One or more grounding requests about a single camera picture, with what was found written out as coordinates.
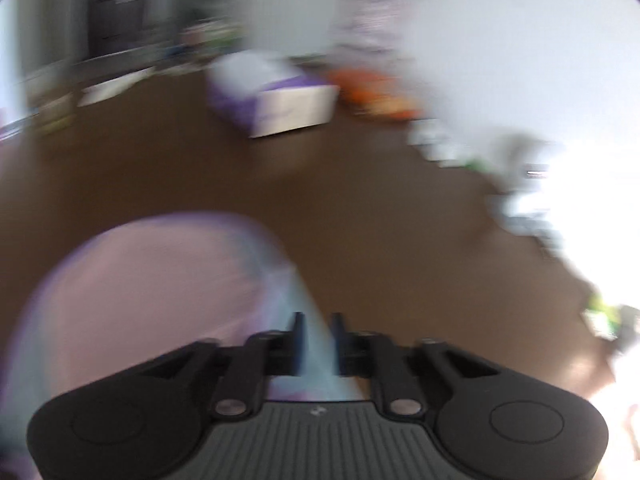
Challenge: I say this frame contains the pink and blue shorts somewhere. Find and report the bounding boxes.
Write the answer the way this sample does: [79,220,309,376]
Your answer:
[0,211,373,461]

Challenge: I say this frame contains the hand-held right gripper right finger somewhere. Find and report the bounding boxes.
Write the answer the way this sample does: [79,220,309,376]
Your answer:
[330,312,502,418]

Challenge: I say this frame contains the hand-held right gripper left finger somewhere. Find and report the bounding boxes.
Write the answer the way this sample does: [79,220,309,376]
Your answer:
[141,312,306,418]

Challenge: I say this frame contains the pale textured vase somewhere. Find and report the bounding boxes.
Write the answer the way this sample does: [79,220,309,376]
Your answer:
[342,0,398,53]

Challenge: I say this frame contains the purple and white tissue box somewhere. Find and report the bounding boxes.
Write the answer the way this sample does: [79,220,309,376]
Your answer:
[206,52,342,139]

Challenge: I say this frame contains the clear container with oranges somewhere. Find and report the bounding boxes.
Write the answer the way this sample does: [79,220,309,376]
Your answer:
[327,67,422,120]

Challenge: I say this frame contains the dark cabinet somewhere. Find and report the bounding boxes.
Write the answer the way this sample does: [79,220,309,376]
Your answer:
[87,0,147,58]

